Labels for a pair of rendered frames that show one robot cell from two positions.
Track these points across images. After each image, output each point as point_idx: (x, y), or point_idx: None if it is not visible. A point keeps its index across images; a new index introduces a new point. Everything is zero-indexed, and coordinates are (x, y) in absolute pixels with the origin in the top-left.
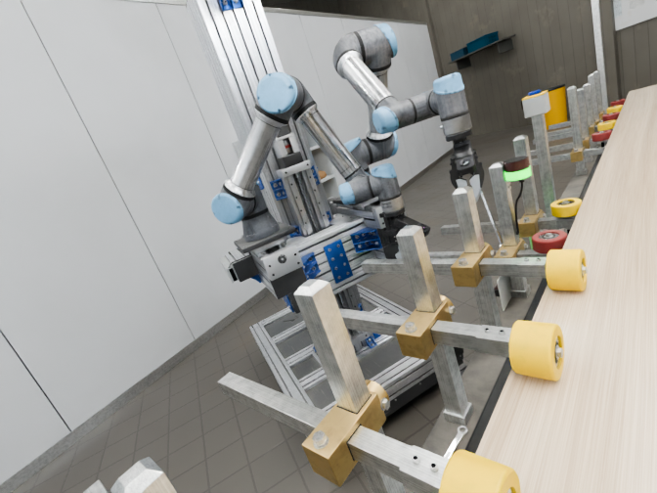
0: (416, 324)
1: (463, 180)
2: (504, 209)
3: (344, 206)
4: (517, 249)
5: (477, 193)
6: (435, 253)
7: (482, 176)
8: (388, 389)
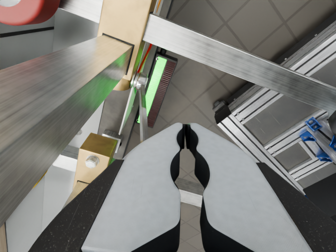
0: None
1: (231, 232)
2: (70, 59)
3: None
4: (101, 12)
5: (151, 141)
6: (292, 84)
7: (67, 221)
8: (296, 59)
